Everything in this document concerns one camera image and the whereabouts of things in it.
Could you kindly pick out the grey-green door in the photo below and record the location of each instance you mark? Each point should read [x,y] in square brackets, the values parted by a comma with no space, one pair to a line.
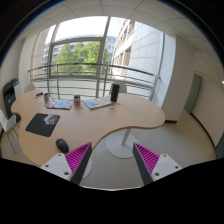
[193,94]

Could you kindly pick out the white chair wooden legs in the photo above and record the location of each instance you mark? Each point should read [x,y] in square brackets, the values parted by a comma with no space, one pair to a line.
[8,126]

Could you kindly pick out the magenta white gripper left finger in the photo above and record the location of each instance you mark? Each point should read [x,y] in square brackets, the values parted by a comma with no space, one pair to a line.
[72,165]

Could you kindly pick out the small jar with label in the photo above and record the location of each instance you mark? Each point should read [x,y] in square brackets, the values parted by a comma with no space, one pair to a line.
[77,101]

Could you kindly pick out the white table pedestal base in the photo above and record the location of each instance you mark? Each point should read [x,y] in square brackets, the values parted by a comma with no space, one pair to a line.
[120,144]

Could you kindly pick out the black mouse pad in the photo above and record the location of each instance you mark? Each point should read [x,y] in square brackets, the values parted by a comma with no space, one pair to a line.
[43,124]

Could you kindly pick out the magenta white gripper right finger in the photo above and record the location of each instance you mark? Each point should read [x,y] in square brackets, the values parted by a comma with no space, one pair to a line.
[153,166]

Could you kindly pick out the white chair far left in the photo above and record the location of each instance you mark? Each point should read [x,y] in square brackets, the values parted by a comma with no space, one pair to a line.
[29,87]

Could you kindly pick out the metal balcony railing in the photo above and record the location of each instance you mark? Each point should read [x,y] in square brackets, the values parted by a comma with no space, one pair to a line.
[91,79]

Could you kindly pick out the black cylindrical speaker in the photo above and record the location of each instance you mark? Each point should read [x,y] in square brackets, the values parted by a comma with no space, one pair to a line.
[114,92]

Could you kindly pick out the light blue magazine right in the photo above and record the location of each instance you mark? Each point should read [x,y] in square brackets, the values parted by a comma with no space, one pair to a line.
[97,102]

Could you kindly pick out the black computer mouse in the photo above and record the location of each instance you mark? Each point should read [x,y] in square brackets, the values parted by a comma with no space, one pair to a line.
[62,145]

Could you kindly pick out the colourful magazine left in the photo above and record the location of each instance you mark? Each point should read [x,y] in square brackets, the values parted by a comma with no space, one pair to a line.
[60,104]

